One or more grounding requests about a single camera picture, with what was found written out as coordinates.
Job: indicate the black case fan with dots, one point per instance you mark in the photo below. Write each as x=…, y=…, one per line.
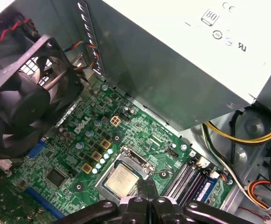
x=25, y=109

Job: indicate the green motherboard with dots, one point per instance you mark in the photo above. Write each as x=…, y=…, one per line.
x=137, y=126

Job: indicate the blue VGA port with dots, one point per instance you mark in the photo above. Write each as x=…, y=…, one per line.
x=37, y=150

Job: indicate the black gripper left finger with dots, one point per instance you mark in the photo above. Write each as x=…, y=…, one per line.
x=133, y=212

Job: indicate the silver CPU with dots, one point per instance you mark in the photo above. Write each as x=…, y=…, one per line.
x=121, y=179

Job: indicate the grey power supply unit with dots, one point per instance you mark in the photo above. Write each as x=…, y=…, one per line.
x=173, y=58

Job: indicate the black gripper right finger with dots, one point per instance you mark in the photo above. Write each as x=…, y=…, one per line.
x=168, y=212

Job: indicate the metal socket cover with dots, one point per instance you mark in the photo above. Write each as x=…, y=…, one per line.
x=147, y=166

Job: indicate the blue expansion slot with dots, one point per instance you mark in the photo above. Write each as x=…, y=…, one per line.
x=44, y=203

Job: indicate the black RAM slot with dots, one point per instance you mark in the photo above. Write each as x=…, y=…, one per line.
x=189, y=186
x=177, y=179

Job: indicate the black PC case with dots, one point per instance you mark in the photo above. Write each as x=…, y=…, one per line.
x=252, y=127

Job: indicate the RAM stick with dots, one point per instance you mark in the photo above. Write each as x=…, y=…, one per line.
x=208, y=189

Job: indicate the CPU socket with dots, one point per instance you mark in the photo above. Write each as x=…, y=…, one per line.
x=107, y=169

